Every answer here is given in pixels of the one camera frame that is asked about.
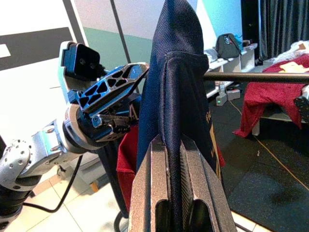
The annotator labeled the navy t-shirt gold print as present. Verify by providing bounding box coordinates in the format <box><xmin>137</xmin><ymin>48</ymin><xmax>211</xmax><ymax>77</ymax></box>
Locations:
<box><xmin>136</xmin><ymin>0</ymin><xmax>226</xmax><ymax>232</ymax></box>

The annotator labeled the red shirt yellow print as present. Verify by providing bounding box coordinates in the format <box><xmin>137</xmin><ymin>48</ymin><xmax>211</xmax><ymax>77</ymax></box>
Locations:
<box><xmin>233</xmin><ymin>54</ymin><xmax>309</xmax><ymax>139</ymax></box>

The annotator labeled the white low platform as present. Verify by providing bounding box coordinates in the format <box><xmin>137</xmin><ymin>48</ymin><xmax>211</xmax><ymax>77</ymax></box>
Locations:
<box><xmin>251</xmin><ymin>103</ymin><xmax>309</xmax><ymax>136</ymax></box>

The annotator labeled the white power adapter green light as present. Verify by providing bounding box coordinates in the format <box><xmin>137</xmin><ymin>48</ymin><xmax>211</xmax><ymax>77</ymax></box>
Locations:
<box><xmin>215</xmin><ymin>92</ymin><xmax>228</xmax><ymax>107</ymax></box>

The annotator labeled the white cubby shelf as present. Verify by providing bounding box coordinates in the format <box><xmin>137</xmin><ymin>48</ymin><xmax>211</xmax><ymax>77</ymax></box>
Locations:
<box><xmin>204</xmin><ymin>43</ymin><xmax>259</xmax><ymax>99</ymax></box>

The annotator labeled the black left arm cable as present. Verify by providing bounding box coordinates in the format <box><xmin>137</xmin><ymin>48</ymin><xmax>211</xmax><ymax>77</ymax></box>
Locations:
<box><xmin>22</xmin><ymin>154</ymin><xmax>84</xmax><ymax>214</ymax></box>

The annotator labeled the red t-shirt white tag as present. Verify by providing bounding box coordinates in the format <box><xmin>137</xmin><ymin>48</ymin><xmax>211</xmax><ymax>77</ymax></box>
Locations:
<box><xmin>115</xmin><ymin>125</ymin><xmax>226</xmax><ymax>214</ymax></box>

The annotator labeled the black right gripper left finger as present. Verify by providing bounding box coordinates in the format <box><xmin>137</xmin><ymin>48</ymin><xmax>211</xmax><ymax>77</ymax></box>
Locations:
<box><xmin>129</xmin><ymin>134</ymin><xmax>173</xmax><ymax>232</ymax></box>

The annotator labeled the dark grey backpack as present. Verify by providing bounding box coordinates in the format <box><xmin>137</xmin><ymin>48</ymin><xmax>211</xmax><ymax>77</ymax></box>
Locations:
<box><xmin>215</xmin><ymin>33</ymin><xmax>243</xmax><ymax>60</ymax></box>

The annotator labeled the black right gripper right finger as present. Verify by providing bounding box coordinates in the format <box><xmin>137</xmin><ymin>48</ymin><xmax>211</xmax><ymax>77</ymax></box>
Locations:
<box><xmin>180</xmin><ymin>135</ymin><xmax>239</xmax><ymax>232</ymax></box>

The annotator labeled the dark grey curtain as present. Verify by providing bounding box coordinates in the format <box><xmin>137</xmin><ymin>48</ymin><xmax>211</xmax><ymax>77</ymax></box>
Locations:
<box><xmin>259</xmin><ymin>0</ymin><xmax>309</xmax><ymax>61</ymax></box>

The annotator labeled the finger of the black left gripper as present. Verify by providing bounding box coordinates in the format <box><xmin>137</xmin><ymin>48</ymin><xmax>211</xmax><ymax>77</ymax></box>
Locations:
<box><xmin>77</xmin><ymin>62</ymin><xmax>150</xmax><ymax>118</ymax></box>

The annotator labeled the white power strip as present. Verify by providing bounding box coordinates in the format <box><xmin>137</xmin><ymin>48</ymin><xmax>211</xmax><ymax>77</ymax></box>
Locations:
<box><xmin>225</xmin><ymin>88</ymin><xmax>241</xmax><ymax>101</ymax></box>

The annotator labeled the orange floor cable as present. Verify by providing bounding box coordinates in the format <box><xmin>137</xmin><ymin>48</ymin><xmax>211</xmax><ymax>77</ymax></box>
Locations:
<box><xmin>226</xmin><ymin>99</ymin><xmax>309</xmax><ymax>192</ymax></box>

